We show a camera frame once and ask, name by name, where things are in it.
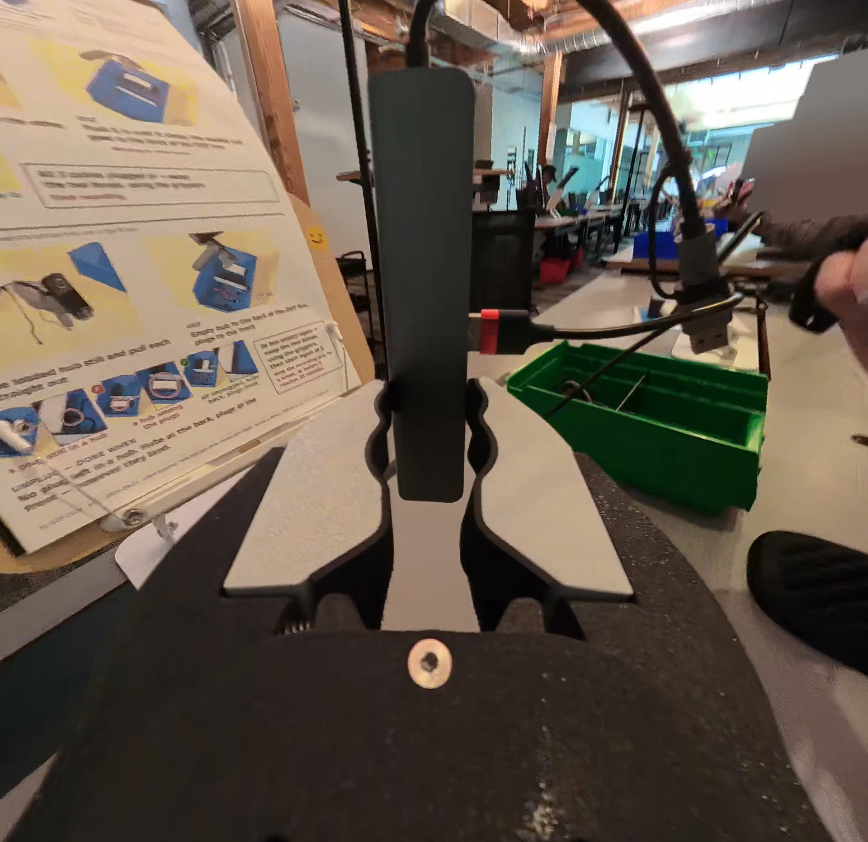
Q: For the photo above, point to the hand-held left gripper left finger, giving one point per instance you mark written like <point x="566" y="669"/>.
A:
<point x="319" y="516"/>

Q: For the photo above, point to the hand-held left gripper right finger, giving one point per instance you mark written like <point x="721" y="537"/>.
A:
<point x="542" y="516"/>

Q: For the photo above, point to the green plastic bin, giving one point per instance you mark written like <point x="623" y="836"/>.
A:
<point x="678" y="462"/>

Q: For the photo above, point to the dark grey usb hub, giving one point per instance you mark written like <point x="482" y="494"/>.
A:
<point x="420" y="245"/>

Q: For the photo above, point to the person's right hand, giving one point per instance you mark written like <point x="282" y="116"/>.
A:
<point x="847" y="292"/>

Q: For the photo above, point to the black tilted board stand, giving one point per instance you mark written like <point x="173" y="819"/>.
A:
<point x="742" y="235"/>

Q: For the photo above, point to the blue plastic bin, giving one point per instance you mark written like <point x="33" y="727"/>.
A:
<point x="654" y="245"/>

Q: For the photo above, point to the white metal sheet stand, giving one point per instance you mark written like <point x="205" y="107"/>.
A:
<point x="146" y="550"/>

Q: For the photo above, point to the black utility cart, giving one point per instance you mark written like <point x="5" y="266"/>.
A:
<point x="354" y="286"/>

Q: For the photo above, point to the small red plastic bin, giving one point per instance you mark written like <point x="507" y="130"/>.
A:
<point x="576" y="260"/>

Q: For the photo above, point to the brown backing board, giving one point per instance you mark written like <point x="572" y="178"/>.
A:
<point x="325" y="272"/>

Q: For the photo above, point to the large red plastic bin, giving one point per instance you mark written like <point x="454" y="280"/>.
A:
<point x="555" y="271"/>

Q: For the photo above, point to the black mesh waste bin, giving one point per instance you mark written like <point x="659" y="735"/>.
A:
<point x="505" y="258"/>

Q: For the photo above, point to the thin black pole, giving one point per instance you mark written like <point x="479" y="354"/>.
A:
<point x="359" y="143"/>

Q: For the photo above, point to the printed instruction sheet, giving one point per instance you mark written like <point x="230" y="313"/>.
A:
<point x="135" y="177"/>

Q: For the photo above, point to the slim wooden post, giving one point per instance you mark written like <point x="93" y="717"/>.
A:
<point x="550" y="109"/>

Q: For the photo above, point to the thick wooden post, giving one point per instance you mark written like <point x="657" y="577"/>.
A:
<point x="268" y="75"/>

